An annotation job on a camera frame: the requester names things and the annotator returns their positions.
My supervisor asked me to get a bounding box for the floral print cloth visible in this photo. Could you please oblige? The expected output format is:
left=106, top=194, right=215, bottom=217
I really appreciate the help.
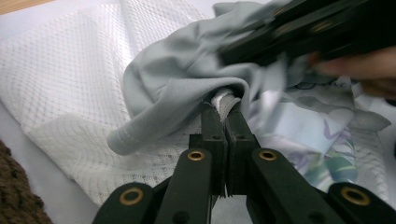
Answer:
left=247, top=70, right=394, bottom=194

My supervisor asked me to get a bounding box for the wooden table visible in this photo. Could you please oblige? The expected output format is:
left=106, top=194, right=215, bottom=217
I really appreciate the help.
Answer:
left=0, top=0, right=54, bottom=16

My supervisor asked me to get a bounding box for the brown wicker basket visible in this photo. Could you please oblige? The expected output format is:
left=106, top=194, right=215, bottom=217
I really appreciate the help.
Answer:
left=0, top=139, right=54, bottom=224

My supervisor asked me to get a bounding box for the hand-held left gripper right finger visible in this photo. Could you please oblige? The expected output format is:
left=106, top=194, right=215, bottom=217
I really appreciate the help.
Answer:
left=225, top=104, right=262, bottom=199

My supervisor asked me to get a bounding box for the grey garment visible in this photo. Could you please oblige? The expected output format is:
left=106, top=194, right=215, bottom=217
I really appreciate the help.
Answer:
left=106, top=0, right=314, bottom=157

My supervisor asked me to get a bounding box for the white mesh laundry bag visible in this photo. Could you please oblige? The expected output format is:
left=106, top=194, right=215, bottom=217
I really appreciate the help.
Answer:
left=0, top=0, right=275, bottom=224
left=0, top=0, right=396, bottom=208

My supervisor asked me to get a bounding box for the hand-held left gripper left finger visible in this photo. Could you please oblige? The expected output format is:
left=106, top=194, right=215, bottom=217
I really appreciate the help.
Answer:
left=188, top=102, right=229, bottom=198

